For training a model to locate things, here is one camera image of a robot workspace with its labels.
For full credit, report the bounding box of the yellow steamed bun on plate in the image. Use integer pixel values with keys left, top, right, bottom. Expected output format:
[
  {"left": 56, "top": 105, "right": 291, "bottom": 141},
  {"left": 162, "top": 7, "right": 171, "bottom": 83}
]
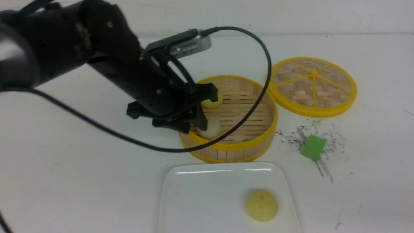
[{"left": 245, "top": 189, "right": 278, "bottom": 222}]

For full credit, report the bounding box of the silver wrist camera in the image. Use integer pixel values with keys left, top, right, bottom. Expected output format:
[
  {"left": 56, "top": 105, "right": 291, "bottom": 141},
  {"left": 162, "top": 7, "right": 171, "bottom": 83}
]
[{"left": 145, "top": 28, "right": 212, "bottom": 59}]

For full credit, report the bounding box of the bamboo steamer lid yellow rim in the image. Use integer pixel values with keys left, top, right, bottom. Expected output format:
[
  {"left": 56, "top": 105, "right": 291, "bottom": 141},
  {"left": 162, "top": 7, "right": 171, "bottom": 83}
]
[{"left": 269, "top": 57, "right": 357, "bottom": 118}]

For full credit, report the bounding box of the bamboo steamer basket yellow rim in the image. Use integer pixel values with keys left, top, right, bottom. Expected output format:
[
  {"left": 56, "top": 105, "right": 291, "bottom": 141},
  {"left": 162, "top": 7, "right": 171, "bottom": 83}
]
[{"left": 177, "top": 75, "right": 279, "bottom": 163}]

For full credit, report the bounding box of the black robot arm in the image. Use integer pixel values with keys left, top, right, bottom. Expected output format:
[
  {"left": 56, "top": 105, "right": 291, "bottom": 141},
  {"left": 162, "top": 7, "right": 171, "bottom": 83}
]
[{"left": 1, "top": 0, "right": 218, "bottom": 134}]

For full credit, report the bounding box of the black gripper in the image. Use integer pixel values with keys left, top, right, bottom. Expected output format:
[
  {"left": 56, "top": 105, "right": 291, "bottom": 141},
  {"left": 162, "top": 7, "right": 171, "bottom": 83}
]
[{"left": 126, "top": 75, "right": 218, "bottom": 134}]

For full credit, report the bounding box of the green cube block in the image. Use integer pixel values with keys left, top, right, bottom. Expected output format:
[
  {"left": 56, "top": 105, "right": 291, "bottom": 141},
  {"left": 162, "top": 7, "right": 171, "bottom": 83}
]
[{"left": 301, "top": 134, "right": 326, "bottom": 161}]

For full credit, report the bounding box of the white square plate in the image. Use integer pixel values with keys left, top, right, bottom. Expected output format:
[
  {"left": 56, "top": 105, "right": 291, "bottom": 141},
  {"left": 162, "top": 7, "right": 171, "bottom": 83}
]
[{"left": 157, "top": 162, "right": 301, "bottom": 233}]

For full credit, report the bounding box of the white steamed bun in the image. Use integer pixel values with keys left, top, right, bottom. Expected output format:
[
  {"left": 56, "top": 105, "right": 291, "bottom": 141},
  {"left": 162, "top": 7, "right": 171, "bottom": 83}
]
[{"left": 196, "top": 117, "right": 221, "bottom": 140}]

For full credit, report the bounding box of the yellow steamed bun in steamer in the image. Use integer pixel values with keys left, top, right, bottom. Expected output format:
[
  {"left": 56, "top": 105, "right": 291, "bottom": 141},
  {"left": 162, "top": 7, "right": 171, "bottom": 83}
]
[{"left": 202, "top": 90, "right": 223, "bottom": 109}]

